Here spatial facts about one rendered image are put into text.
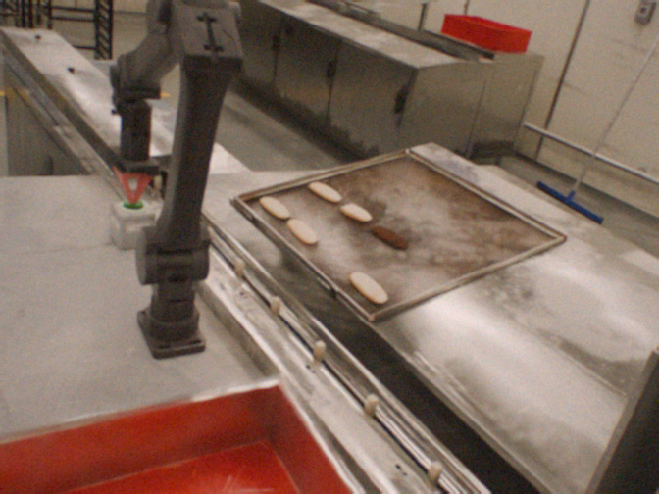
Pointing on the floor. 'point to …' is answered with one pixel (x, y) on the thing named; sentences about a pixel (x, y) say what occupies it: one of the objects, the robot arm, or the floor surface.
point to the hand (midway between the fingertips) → (133, 199)
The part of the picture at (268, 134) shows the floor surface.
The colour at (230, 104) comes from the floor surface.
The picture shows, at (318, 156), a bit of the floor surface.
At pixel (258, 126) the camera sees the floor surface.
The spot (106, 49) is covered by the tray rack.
